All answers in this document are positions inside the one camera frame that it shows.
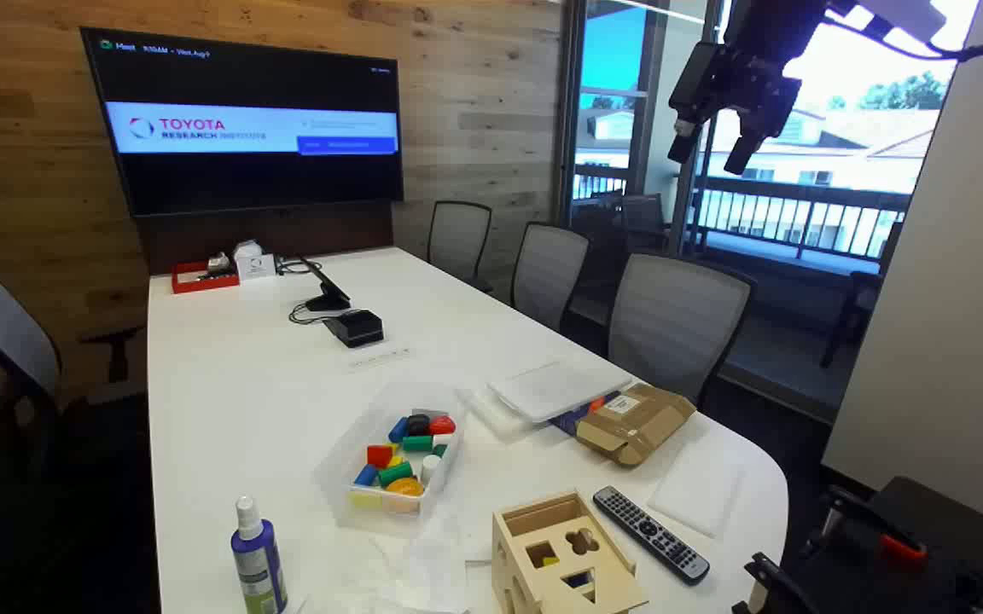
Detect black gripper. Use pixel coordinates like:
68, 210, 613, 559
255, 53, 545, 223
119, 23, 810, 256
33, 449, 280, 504
668, 42, 801, 175

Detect white paper towel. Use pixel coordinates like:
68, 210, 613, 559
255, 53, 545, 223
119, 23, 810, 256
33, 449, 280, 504
295, 533, 470, 614

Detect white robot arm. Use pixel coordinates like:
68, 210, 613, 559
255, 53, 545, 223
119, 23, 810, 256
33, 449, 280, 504
668, 0, 983, 175

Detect grey office chair near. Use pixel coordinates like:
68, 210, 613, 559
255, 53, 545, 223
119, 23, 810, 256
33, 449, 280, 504
607, 252, 755, 400

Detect grey office chair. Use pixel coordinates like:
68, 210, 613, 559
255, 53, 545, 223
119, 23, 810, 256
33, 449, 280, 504
607, 252, 755, 400
428, 200, 492, 284
511, 223, 590, 329

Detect grey office chair middle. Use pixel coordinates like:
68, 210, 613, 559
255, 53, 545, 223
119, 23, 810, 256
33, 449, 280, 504
511, 223, 590, 329

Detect grey office chair far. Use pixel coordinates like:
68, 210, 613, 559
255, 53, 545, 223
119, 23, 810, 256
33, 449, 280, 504
428, 200, 492, 284

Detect brown cardboard box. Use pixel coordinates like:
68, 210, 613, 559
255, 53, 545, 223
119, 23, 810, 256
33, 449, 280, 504
576, 384, 697, 466

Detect flat white sheet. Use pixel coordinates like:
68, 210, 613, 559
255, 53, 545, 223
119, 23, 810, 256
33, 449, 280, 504
649, 437, 743, 537

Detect black clamp orange tip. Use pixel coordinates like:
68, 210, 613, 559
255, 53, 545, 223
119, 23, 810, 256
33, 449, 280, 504
822, 488, 929, 565

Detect small black box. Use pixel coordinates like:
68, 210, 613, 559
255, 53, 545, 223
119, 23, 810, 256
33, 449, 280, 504
324, 312, 382, 347

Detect black tablet stand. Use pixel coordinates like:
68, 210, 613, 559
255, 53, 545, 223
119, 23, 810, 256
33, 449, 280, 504
292, 265, 351, 323

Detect black remote control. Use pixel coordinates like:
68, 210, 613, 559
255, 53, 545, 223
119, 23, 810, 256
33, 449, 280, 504
594, 488, 710, 588

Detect wooden shape sorter box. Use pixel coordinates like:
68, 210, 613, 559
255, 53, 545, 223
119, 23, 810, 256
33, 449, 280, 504
492, 496, 649, 614

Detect white tissue box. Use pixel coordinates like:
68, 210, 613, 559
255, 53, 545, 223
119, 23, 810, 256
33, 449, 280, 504
234, 240, 278, 281

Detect clear bin of blocks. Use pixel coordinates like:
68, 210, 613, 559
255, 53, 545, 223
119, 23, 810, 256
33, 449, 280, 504
313, 384, 467, 524

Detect red tray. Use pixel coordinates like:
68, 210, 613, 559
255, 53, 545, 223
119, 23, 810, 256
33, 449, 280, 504
170, 264, 238, 293

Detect blue spray bottle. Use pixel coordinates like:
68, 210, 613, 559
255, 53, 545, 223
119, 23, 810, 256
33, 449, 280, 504
229, 496, 288, 614

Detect grey chair left side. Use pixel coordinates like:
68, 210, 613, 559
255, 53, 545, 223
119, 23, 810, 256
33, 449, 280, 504
0, 281, 146, 482

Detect wall mounted tv screen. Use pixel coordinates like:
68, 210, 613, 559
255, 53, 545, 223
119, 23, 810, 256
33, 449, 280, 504
80, 26, 404, 218

